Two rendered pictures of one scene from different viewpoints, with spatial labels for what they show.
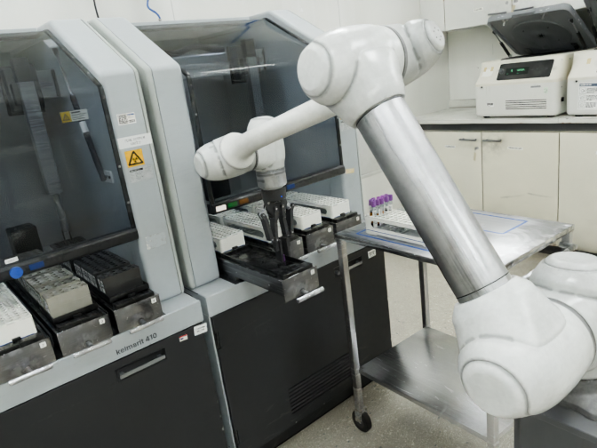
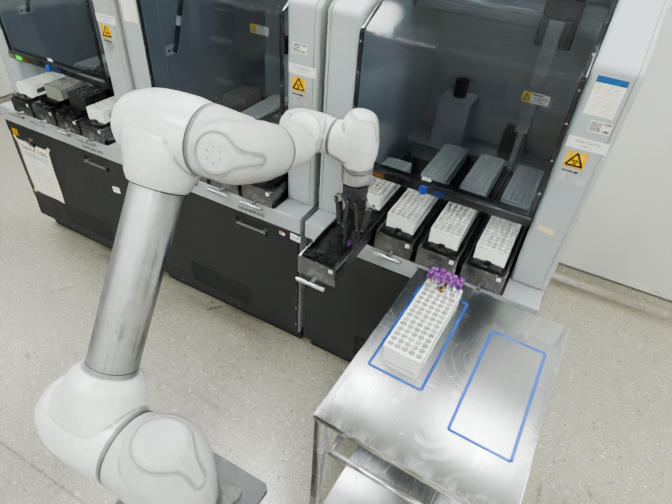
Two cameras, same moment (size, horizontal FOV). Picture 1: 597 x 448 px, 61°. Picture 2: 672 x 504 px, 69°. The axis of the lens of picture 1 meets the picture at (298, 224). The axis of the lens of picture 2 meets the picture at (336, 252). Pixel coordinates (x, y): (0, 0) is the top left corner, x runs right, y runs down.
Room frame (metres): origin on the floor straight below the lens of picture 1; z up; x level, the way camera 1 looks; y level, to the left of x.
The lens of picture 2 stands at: (0.93, -1.02, 1.79)
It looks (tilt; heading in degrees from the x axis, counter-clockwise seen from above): 40 degrees down; 63
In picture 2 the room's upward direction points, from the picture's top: 5 degrees clockwise
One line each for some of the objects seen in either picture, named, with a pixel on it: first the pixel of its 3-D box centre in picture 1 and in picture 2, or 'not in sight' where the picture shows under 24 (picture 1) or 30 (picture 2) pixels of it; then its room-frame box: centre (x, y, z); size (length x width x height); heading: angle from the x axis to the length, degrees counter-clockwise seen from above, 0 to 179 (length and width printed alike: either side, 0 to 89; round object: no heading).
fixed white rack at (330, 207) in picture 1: (315, 205); (501, 233); (2.01, -0.08, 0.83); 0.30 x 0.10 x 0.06; 38
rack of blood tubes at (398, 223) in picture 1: (408, 227); (423, 324); (1.54, -0.35, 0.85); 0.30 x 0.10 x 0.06; 36
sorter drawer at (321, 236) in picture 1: (268, 224); (465, 212); (2.02, 0.12, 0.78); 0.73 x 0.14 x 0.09; 38
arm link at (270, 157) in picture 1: (262, 143); (355, 137); (1.51, 0.07, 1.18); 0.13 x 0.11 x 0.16; 129
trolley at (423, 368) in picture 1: (453, 340); (426, 453); (1.55, -0.48, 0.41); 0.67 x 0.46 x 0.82; 36
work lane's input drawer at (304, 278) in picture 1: (241, 260); (361, 218); (1.64, 0.21, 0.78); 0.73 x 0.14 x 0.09; 38
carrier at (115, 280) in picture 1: (122, 281); not in sight; (1.40, 0.54, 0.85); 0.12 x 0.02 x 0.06; 128
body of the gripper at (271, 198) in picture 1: (274, 201); (354, 194); (1.52, 0.06, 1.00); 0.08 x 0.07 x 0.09; 128
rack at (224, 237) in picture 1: (210, 236); (384, 183); (1.78, 0.32, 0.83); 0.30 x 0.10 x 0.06; 38
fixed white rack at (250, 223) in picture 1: (255, 227); (415, 204); (1.82, 0.16, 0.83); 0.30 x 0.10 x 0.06; 38
